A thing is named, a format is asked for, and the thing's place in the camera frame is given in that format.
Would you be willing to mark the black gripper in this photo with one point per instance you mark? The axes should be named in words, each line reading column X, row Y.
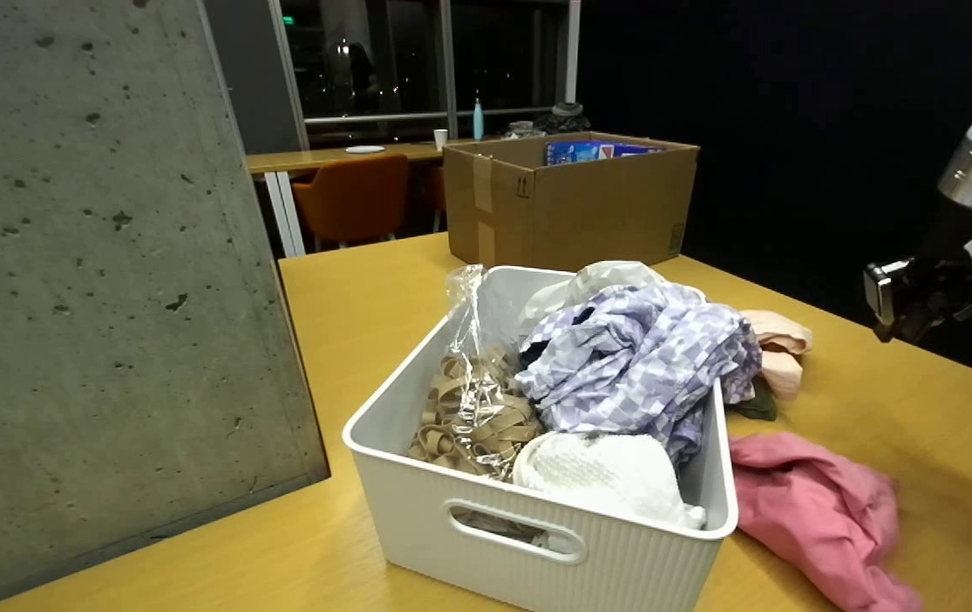
column 951, row 294

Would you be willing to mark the beige cloth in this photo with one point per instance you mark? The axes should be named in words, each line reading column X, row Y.
column 778, row 342

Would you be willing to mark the pink cloth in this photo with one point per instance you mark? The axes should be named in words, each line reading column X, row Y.
column 827, row 511

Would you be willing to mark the blue patterned cloth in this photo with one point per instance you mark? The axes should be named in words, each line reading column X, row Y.
column 635, row 361

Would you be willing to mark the thin white cloth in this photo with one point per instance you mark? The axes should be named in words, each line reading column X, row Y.
column 601, row 291

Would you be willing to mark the white plastic laundry basket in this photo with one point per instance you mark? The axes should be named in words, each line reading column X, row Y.
column 431, row 511

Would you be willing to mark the blue package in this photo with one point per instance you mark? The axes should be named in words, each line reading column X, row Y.
column 593, row 150

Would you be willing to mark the folded white towel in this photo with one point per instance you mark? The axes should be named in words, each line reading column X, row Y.
column 609, row 477

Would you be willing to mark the large cardboard box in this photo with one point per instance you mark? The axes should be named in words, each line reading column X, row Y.
column 564, row 214

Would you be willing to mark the teal water bottle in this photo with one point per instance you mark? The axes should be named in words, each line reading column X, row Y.
column 477, row 121

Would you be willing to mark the white paper cup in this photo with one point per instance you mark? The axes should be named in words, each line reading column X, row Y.
column 439, row 138

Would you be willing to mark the orange chair with white legs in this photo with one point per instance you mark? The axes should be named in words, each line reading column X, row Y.
column 350, row 201

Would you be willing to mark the grey concrete pillar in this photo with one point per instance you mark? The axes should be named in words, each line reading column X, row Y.
column 115, row 282

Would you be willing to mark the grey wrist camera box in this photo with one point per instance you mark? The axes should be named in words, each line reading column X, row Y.
column 887, row 294

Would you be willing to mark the white window frame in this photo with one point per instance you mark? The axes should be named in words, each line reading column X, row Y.
column 439, row 113

